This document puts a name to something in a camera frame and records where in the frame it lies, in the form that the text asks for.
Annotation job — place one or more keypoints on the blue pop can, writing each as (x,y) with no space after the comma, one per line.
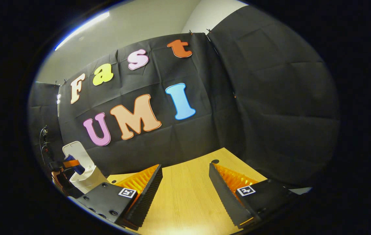
(77,168)

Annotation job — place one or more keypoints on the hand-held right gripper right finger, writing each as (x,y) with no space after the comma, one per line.
(226,200)

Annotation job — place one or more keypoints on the wooden desktop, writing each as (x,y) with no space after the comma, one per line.
(185,195)

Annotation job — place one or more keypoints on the black backdrop cloth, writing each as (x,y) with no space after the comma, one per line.
(188,137)

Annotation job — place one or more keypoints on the white desktop garbage bin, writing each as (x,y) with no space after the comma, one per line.
(89,179)

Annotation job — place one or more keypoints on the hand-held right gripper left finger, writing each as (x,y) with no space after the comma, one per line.
(148,195)

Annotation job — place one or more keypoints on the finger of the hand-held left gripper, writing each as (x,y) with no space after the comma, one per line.
(58,165)
(66,186)

